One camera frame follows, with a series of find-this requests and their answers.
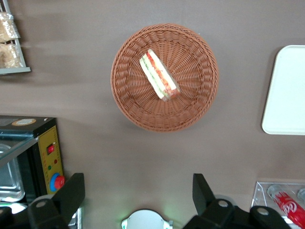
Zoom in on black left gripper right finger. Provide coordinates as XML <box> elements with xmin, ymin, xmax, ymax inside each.
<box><xmin>182</xmin><ymin>173</ymin><xmax>293</xmax><ymax>229</ymax></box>

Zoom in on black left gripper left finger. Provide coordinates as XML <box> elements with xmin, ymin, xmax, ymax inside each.
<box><xmin>0</xmin><ymin>173</ymin><xmax>86</xmax><ymax>229</ymax></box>

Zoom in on plastic-wrapped triangle sandwich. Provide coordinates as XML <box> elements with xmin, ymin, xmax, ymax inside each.
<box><xmin>139</xmin><ymin>49</ymin><xmax>181</xmax><ymax>101</ymax></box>

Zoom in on brown round wicker basket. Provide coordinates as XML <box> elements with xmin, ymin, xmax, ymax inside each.
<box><xmin>110</xmin><ymin>23</ymin><xmax>219</xmax><ymax>133</ymax></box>

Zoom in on cream plastic tray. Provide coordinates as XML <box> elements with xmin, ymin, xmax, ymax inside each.
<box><xmin>261</xmin><ymin>45</ymin><xmax>305</xmax><ymax>136</ymax></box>

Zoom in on black oven with yellow panel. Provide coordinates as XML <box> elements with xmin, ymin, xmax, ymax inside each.
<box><xmin>0</xmin><ymin>115</ymin><xmax>66</xmax><ymax>208</ymax></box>

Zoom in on clear acrylic can holder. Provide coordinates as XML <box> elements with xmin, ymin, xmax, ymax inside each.
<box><xmin>251</xmin><ymin>181</ymin><xmax>305</xmax><ymax>225</ymax></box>

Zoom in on steel baking pan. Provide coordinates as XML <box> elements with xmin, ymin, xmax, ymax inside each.
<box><xmin>0</xmin><ymin>143</ymin><xmax>26</xmax><ymax>203</ymax></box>

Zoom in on glass oven door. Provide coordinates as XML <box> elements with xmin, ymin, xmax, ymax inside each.
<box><xmin>0</xmin><ymin>132</ymin><xmax>39</xmax><ymax>168</ymax></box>

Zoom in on red cola can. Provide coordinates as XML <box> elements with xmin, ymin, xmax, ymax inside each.
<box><xmin>266</xmin><ymin>185</ymin><xmax>305</xmax><ymax>229</ymax></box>

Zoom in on grey metal shelf rack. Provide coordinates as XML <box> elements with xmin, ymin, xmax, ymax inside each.
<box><xmin>0</xmin><ymin>0</ymin><xmax>31</xmax><ymax>76</ymax></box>

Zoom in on bagged bread pack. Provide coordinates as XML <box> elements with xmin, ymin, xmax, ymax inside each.
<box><xmin>0</xmin><ymin>42</ymin><xmax>24</xmax><ymax>69</ymax></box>
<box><xmin>0</xmin><ymin>11</ymin><xmax>21</xmax><ymax>43</ymax></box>

